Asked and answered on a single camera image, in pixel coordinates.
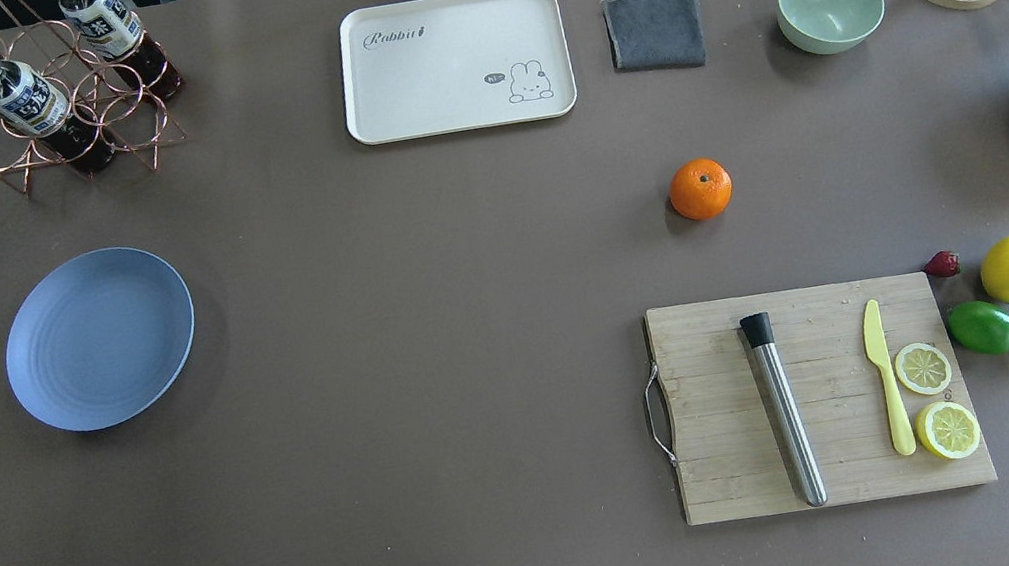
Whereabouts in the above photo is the blue round plate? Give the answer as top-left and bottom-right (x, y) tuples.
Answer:
(4, 246), (195, 432)

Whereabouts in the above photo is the grey folded cloth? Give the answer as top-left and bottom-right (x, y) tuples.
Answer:
(602, 0), (708, 71)

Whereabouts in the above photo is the orange mandarin fruit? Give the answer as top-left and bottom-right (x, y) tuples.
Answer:
(668, 156), (734, 221)

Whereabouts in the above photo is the lower lemon half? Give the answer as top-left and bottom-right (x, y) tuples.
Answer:
(914, 400), (982, 460)

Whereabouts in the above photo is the green ceramic bowl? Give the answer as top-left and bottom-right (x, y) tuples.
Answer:
(776, 0), (886, 56)

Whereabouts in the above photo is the tea bottle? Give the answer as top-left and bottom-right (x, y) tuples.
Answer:
(57, 0), (184, 101)
(0, 58), (115, 174)

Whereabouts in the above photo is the small red strawberry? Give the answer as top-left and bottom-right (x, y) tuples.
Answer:
(920, 250), (961, 279)

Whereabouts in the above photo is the yellow plastic knife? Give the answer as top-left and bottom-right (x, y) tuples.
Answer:
(862, 299), (916, 456)

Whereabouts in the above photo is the copper wire bottle rack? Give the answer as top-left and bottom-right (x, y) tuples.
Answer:
(0, 0), (187, 194)

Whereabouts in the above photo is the right rear tea bottle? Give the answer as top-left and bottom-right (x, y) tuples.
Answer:
(57, 0), (184, 101)

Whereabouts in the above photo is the green lime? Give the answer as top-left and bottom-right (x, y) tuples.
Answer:
(946, 300), (1009, 356)

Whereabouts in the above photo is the wooden cutting board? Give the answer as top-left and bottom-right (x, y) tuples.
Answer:
(644, 272), (997, 526)

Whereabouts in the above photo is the cream rabbit tray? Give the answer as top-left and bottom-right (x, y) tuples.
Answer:
(339, 0), (577, 145)

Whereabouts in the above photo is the front tea bottle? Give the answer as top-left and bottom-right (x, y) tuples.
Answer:
(0, 58), (115, 174)

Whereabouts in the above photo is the steel muddler black tip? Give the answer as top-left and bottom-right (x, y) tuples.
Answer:
(740, 312), (829, 510)

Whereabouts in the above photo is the upper lemon slice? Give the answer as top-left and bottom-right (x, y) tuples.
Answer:
(892, 342), (954, 397)

